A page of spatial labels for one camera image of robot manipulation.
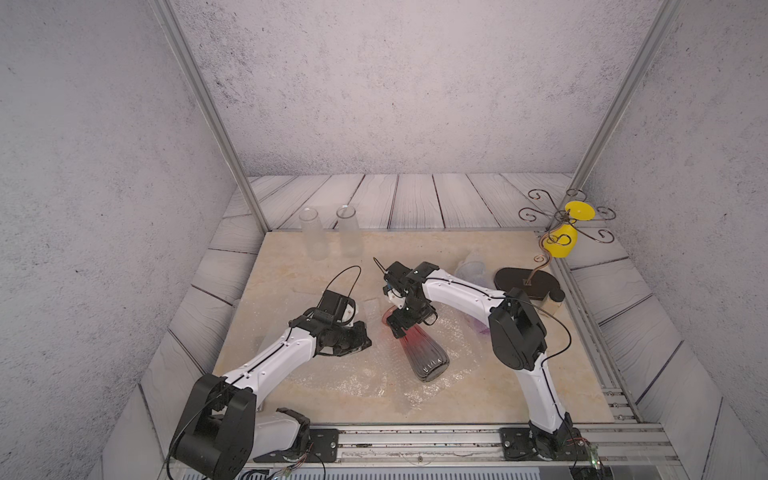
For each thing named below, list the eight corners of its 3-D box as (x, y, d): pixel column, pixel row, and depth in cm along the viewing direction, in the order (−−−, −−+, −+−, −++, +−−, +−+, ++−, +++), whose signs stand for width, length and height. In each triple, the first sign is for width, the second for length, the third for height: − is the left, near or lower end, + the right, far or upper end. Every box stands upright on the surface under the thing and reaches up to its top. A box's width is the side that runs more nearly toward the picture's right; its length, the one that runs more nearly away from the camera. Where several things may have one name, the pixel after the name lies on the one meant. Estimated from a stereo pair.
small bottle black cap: (539, 321, 99) (553, 301, 90) (534, 308, 102) (548, 288, 93) (552, 321, 99) (568, 301, 90) (547, 308, 102) (562, 288, 93)
